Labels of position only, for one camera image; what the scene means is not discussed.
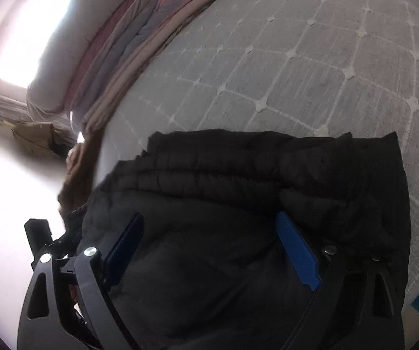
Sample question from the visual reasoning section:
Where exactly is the black quilted puffer jacket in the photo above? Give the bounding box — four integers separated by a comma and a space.
80, 129, 411, 349

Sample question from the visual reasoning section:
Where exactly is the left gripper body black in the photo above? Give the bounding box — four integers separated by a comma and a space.
24, 219, 81, 270

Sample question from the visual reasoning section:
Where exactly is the brown folded garment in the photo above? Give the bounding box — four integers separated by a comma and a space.
57, 129, 104, 230

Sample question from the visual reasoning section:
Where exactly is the grey quilted bed cover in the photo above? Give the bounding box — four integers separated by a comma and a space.
95, 0, 419, 302

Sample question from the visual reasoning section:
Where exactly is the grey curtain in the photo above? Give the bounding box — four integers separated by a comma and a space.
0, 87, 79, 154

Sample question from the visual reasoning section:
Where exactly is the bright window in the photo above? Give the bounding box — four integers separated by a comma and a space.
0, 0, 70, 89

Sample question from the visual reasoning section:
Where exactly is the stack of folded quilts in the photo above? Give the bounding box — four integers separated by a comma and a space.
27, 0, 214, 134

